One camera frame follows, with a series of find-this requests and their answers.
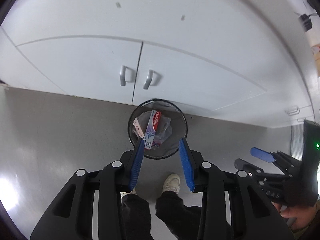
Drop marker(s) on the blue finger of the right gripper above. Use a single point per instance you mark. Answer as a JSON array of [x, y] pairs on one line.
[[262, 155], [253, 171]]

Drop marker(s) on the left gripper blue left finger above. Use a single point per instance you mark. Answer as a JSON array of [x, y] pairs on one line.
[[69, 216]]

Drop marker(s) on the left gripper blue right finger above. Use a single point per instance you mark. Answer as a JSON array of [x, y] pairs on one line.
[[233, 205]]

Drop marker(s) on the Colgate toothpaste box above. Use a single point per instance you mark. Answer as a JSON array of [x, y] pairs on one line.
[[151, 128]]

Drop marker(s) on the brown paper wrapper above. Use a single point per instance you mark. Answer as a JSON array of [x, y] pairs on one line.
[[138, 129]]

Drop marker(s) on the black mesh trash bin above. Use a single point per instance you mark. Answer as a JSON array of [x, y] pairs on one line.
[[171, 128]]

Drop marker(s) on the person's right hand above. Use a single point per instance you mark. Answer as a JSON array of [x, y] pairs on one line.
[[304, 215]]

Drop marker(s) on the black trouser legs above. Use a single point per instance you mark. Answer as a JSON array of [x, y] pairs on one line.
[[182, 221]]

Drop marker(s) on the white left shoe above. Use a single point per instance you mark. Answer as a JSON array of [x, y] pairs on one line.
[[127, 193]]

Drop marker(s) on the white shoe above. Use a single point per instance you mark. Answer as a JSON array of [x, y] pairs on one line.
[[172, 184], [127, 193]]

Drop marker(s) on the white right shoe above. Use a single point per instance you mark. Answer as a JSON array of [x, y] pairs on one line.
[[172, 184]]

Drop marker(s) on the white base cabinets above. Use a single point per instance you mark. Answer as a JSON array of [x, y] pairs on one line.
[[246, 61]]

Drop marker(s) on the black plug charger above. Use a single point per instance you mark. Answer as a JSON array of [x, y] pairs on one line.
[[306, 22]]

